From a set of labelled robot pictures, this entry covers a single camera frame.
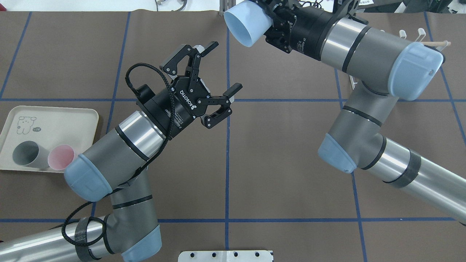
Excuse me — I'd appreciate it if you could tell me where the cream rabbit tray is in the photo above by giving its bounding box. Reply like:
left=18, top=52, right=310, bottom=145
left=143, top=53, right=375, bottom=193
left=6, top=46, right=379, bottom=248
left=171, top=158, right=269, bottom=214
left=0, top=106, right=99, bottom=172

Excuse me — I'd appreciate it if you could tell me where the white wire cup rack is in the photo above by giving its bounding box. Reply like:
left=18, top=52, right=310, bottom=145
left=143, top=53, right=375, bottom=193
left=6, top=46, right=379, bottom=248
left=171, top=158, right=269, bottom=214
left=348, top=28, right=451, bottom=91

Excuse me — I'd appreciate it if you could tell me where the pink plastic cup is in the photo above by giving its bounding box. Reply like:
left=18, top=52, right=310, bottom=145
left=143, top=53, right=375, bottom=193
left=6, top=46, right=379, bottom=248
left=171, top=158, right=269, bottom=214
left=48, top=144, right=77, bottom=171

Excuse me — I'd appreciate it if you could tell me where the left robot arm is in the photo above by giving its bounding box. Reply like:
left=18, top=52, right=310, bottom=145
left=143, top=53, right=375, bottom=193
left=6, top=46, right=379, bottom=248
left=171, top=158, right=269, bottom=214
left=1, top=41, right=242, bottom=262

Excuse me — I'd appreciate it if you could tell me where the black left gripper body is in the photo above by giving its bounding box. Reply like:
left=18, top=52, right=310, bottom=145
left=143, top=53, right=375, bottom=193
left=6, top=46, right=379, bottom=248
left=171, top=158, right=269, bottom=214
left=137, top=78, right=211, bottom=139

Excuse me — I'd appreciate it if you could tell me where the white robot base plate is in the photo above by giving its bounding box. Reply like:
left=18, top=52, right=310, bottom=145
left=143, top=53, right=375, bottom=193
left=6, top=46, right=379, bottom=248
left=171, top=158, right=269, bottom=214
left=178, top=250, right=274, bottom=262

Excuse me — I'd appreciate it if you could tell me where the grey plastic cup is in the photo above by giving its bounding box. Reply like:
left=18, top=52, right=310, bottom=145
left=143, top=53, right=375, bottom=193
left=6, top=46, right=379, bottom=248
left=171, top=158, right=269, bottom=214
left=12, top=140, right=49, bottom=169

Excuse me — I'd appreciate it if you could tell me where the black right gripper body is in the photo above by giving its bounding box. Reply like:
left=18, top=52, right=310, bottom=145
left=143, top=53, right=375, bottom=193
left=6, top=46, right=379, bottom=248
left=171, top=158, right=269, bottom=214
left=255, top=0, right=333, bottom=61

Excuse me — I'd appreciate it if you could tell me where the grey aluminium frame post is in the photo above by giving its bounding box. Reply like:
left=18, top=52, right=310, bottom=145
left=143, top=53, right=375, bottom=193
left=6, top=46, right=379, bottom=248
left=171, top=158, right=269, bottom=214
left=219, top=0, right=237, bottom=16

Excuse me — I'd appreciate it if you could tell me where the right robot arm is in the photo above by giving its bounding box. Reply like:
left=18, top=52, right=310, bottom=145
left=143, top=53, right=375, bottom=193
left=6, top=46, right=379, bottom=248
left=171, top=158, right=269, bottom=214
left=255, top=0, right=466, bottom=224

